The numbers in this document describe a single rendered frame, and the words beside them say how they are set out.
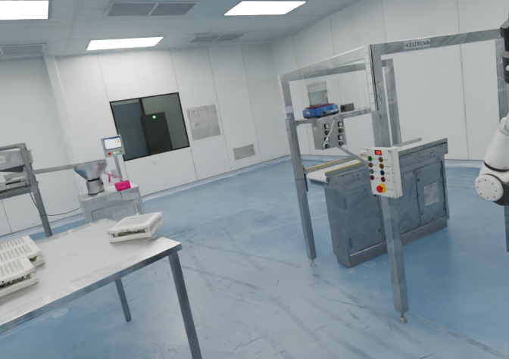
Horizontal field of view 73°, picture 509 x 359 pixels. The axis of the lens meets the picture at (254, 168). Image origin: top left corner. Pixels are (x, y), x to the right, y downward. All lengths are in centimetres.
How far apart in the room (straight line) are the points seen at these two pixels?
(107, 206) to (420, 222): 326
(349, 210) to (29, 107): 564
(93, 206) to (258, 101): 516
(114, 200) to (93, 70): 346
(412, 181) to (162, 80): 544
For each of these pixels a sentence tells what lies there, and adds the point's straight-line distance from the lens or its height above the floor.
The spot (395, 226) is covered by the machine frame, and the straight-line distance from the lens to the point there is 213.
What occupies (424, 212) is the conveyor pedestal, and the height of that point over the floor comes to 23.
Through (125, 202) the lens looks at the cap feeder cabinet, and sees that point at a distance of 426.
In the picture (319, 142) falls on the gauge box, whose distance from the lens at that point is 256.
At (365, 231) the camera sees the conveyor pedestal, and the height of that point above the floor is 26.
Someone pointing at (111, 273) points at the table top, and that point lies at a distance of 170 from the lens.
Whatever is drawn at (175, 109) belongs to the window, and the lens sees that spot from 739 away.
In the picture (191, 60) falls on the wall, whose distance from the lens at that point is 769.
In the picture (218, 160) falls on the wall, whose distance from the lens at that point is 773.
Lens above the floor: 141
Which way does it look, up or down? 10 degrees down
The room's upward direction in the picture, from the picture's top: 10 degrees counter-clockwise
